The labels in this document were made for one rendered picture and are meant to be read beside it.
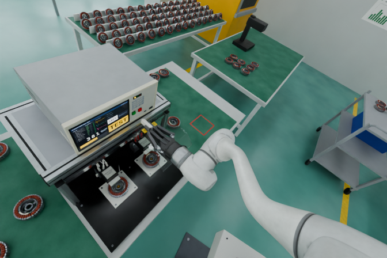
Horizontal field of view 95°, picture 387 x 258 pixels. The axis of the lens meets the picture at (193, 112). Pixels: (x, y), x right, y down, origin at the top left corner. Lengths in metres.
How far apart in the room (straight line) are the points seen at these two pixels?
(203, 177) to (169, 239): 1.23
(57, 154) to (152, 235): 1.23
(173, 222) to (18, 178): 1.23
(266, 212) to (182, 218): 1.52
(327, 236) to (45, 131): 1.02
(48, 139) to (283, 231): 0.92
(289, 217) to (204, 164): 0.40
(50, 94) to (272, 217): 0.84
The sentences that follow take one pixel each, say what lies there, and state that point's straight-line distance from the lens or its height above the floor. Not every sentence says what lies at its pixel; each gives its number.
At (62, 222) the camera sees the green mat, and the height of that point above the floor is 0.75.
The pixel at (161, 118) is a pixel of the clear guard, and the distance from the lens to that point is 1.07.
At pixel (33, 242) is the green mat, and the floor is 0.75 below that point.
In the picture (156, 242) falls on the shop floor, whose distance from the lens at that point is 1.92.
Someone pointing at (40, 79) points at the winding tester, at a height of 1.32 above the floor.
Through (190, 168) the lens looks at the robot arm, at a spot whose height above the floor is 1.22.
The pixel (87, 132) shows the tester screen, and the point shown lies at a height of 1.23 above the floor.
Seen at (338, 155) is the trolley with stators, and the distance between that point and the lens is 3.31.
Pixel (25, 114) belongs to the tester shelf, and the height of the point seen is 1.11.
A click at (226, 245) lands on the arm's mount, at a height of 0.87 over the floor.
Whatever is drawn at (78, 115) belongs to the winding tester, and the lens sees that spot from 0.78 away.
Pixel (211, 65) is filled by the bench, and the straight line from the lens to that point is 2.23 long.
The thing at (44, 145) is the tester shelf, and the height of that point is 1.11.
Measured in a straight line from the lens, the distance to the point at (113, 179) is 1.15.
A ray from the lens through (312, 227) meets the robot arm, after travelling 0.45.
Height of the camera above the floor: 1.91
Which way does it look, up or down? 47 degrees down
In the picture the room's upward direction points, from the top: 21 degrees clockwise
